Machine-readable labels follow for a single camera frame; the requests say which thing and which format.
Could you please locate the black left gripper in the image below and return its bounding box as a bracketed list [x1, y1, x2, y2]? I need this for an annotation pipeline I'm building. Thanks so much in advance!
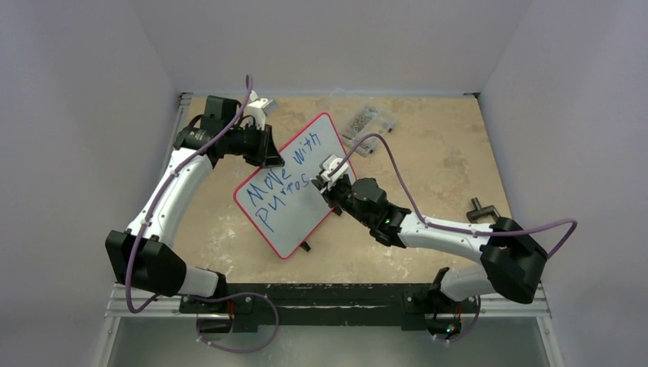
[224, 122, 284, 167]

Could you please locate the red framed whiteboard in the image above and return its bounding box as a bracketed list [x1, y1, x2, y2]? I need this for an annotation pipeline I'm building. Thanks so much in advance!
[233, 112, 346, 259]

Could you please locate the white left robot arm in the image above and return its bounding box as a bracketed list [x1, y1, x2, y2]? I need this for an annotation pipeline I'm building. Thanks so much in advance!
[105, 92, 285, 313]

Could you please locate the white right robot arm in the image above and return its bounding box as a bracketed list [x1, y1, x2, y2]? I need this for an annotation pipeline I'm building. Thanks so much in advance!
[311, 175, 548, 311]

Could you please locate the clear plastic screw box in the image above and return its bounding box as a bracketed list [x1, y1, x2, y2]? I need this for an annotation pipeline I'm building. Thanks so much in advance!
[340, 103, 397, 148]

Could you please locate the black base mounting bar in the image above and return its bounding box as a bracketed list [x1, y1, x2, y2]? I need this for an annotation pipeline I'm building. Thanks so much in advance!
[179, 283, 478, 333]

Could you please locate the black table clamp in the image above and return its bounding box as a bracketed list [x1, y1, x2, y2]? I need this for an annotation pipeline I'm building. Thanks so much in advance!
[466, 197, 500, 222]

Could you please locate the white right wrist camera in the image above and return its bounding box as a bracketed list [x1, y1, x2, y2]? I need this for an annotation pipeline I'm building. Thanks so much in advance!
[318, 154, 350, 190]

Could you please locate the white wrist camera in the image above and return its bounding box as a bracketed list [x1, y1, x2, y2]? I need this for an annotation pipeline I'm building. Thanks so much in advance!
[245, 90, 278, 130]
[318, 154, 350, 190]

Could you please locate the wire whiteboard stand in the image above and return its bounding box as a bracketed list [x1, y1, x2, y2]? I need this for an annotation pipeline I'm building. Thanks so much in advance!
[300, 207, 342, 252]

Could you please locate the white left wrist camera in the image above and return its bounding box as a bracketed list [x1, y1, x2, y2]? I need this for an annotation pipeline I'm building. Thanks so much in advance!
[245, 90, 278, 130]

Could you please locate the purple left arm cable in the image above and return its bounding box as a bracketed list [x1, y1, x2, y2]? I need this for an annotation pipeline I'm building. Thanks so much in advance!
[124, 73, 280, 355]

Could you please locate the aluminium front frame rail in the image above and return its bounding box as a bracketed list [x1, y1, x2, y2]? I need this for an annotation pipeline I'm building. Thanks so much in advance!
[103, 282, 551, 319]

